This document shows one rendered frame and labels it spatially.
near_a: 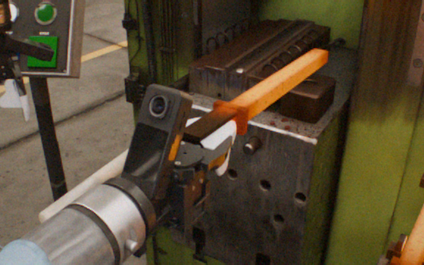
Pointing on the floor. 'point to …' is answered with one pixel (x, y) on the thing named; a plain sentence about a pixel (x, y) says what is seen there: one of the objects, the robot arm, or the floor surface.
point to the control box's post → (48, 135)
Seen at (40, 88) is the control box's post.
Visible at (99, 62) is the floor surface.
